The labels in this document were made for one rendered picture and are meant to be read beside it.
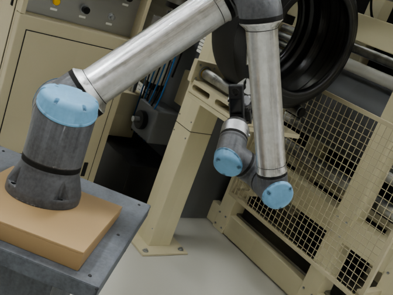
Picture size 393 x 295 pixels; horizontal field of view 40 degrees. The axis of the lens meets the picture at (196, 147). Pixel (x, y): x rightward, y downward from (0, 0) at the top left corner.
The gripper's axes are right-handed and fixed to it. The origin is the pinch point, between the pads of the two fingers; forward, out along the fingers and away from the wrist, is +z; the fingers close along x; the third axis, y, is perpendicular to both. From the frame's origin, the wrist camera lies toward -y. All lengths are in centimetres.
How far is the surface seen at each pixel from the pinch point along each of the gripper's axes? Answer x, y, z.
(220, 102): -15.6, 27.5, 15.8
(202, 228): -40, 130, 18
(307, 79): 16, 37, 41
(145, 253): -53, 92, -22
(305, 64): 15, 36, 50
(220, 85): -16.3, 22.9, 20.9
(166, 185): -46, 73, 5
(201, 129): -30, 54, 24
